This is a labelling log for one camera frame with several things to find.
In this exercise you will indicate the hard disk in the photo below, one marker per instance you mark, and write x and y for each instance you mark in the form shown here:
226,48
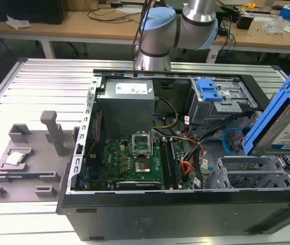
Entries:
285,112

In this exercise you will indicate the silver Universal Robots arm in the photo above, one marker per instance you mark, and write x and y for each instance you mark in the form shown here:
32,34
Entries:
185,23

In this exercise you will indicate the blue disk bay latch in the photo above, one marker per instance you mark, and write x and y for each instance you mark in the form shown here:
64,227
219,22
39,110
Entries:
208,90

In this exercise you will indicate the metal disk bay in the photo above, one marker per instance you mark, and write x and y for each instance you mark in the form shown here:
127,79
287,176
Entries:
251,173

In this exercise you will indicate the black RAM slot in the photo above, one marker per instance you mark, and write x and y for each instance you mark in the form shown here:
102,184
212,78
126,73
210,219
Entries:
165,163
175,163

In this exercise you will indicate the black expansion slot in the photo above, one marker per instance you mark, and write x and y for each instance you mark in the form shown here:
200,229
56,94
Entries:
137,184

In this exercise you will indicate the clear plastic bag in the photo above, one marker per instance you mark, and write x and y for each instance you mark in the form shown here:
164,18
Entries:
274,25

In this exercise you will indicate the black cube device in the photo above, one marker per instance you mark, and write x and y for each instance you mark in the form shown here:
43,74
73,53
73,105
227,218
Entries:
244,21

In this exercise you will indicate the metal drive cage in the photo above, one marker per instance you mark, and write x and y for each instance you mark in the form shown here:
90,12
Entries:
218,102

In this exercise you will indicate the grey power supply unit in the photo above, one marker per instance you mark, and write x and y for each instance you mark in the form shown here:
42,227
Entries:
128,99

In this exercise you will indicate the wooden desk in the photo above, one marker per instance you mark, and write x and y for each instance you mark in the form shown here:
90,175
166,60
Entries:
109,25

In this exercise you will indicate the CPU socket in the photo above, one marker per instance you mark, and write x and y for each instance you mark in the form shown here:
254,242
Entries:
142,166

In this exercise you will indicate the black open PC case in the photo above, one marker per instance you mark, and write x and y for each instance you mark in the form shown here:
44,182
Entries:
175,204

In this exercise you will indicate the green motherboard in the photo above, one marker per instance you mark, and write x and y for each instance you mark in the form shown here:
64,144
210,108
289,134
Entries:
134,163

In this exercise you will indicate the black box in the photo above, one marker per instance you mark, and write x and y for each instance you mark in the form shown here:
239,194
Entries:
25,10

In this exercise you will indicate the grey parts rack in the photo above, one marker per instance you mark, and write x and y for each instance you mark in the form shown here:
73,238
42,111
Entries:
27,163

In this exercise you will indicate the RAM stick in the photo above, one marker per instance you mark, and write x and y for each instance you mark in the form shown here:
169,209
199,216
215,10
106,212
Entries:
22,176

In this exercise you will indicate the silver CPU chip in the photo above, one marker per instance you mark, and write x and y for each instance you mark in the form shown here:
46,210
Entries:
14,158

